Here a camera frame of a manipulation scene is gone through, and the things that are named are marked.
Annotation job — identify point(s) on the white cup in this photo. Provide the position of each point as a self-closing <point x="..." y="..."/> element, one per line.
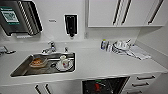
<point x="64" y="63"/>

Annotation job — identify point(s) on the white three-door wall cabinet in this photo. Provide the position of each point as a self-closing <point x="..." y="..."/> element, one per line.
<point x="126" y="12"/>

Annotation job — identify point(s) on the white under-sink cabinet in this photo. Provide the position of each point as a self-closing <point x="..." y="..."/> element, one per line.
<point x="46" y="88"/>

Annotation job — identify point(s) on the stainless steel dishwasher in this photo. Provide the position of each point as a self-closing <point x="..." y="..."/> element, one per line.
<point x="105" y="86"/>

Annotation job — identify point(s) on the orange bowl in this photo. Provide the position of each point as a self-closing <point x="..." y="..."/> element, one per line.
<point x="37" y="62"/>

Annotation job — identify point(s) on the white narrow drawer unit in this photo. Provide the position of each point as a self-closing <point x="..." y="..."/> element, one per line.
<point x="143" y="83"/>

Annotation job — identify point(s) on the small sink soap pump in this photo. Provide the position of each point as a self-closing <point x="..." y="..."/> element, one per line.
<point x="66" y="49"/>

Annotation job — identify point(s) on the black soap dispenser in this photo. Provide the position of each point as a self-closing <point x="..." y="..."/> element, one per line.
<point x="70" y="25"/>

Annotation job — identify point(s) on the paper towel dispenser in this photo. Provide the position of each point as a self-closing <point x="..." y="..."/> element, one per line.
<point x="18" y="18"/>

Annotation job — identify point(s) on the small white bottle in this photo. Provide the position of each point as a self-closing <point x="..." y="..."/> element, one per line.
<point x="109" y="47"/>

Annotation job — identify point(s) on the white wall outlet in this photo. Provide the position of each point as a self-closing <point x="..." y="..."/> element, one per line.
<point x="86" y="34"/>

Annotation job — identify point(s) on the steel kitchen sink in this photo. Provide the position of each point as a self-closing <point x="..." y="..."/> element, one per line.
<point x="46" y="68"/>

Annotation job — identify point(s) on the blue label bottle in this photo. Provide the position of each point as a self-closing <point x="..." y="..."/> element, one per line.
<point x="104" y="44"/>

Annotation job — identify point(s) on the chrome faucet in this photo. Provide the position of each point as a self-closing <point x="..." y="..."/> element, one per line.
<point x="50" y="47"/>

